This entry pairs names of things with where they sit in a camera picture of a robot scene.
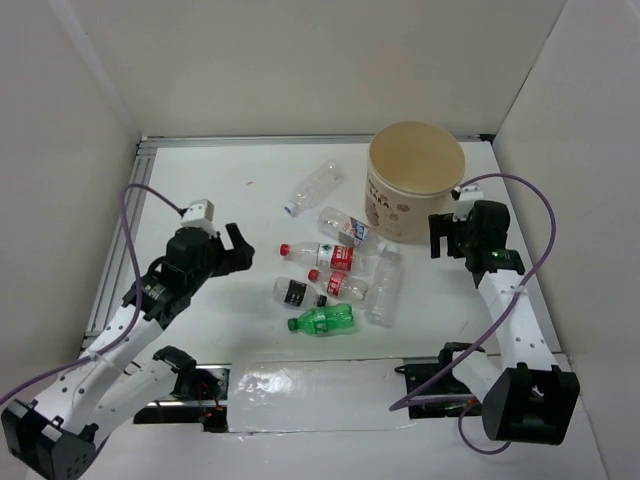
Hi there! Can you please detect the clear bottle black label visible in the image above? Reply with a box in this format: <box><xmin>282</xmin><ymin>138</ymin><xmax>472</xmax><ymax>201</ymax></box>
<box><xmin>273</xmin><ymin>277</ymin><xmax>328</xmax><ymax>310</ymax></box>

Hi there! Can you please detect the small red label bottle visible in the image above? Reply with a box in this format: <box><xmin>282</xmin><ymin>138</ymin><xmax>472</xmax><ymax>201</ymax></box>
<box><xmin>308</xmin><ymin>269</ymin><xmax>368</xmax><ymax>303</ymax></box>

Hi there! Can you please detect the clear bottle white cap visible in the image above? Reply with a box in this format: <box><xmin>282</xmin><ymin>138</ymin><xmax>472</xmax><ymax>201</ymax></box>
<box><xmin>364</xmin><ymin>245</ymin><xmax>402</xmax><ymax>328</ymax></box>

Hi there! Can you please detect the large red label bottle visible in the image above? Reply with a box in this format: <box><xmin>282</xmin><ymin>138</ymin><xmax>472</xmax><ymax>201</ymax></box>
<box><xmin>279</xmin><ymin>242</ymin><xmax>372</xmax><ymax>277</ymax></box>

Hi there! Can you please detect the green plastic bottle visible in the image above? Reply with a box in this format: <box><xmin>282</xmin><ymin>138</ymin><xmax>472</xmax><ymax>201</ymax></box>
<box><xmin>287</xmin><ymin>303</ymin><xmax>355</xmax><ymax>337</ymax></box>

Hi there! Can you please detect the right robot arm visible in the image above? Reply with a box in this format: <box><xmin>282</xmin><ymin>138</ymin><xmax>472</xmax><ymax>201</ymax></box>
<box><xmin>391</xmin><ymin>200</ymin><xmax>580</xmax><ymax>445</ymax></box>

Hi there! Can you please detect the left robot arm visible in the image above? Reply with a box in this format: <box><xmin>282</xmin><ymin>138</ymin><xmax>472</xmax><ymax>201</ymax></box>
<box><xmin>1</xmin><ymin>223</ymin><xmax>255</xmax><ymax>479</ymax></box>

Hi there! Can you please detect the beige paper bin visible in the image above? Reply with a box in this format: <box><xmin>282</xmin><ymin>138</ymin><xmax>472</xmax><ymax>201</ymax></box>
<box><xmin>365</xmin><ymin>121</ymin><xmax>466</xmax><ymax>243</ymax></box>

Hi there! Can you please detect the clear bottle blue label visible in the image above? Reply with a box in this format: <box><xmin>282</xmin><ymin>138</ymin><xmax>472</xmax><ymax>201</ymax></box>
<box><xmin>317</xmin><ymin>207</ymin><xmax>387</xmax><ymax>256</ymax></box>

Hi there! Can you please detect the clear bottle blue cap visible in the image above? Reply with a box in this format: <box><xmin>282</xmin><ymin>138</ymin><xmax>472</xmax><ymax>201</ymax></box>
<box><xmin>284</xmin><ymin>161</ymin><xmax>345</xmax><ymax>217</ymax></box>

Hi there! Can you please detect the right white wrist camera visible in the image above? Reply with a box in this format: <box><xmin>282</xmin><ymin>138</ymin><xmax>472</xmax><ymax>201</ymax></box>
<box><xmin>451</xmin><ymin>184</ymin><xmax>484</xmax><ymax>222</ymax></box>

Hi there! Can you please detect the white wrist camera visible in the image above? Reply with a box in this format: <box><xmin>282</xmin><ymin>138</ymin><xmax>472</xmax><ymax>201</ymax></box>
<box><xmin>451</xmin><ymin>184</ymin><xmax>484</xmax><ymax>222</ymax></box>
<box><xmin>180</xmin><ymin>199</ymin><xmax>218</xmax><ymax>237</ymax></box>

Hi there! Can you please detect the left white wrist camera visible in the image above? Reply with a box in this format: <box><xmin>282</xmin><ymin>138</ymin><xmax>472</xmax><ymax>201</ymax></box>
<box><xmin>180</xmin><ymin>199</ymin><xmax>218</xmax><ymax>237</ymax></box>

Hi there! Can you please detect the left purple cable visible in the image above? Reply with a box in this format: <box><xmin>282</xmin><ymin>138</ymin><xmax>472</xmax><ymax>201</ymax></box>
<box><xmin>0</xmin><ymin>183</ymin><xmax>187</xmax><ymax>409</ymax></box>

